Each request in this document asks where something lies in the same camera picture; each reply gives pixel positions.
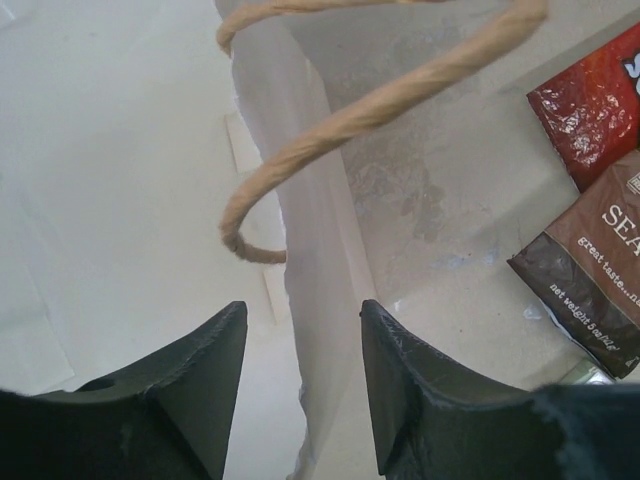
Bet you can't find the red chips bag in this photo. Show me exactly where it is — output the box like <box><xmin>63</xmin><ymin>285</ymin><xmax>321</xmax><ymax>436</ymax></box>
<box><xmin>527</xmin><ymin>24</ymin><xmax>639</xmax><ymax>192</ymax></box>

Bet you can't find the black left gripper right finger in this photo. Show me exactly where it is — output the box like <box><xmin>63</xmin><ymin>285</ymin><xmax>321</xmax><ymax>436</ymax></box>
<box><xmin>360</xmin><ymin>300</ymin><xmax>639</xmax><ymax>479</ymax></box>

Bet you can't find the brown Kettle chips bag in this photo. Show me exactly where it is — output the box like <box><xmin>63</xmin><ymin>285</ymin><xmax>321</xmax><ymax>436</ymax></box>
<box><xmin>508</xmin><ymin>152</ymin><xmax>639</xmax><ymax>379</ymax></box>

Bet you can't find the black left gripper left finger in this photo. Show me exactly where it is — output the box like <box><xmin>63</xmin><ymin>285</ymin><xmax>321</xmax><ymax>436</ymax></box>
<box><xmin>1</xmin><ymin>301</ymin><xmax>247</xmax><ymax>479</ymax></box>

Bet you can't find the white paper bag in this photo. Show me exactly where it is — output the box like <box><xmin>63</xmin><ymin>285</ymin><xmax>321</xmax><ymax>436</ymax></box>
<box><xmin>0</xmin><ymin>0</ymin><xmax>548</xmax><ymax>480</ymax></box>

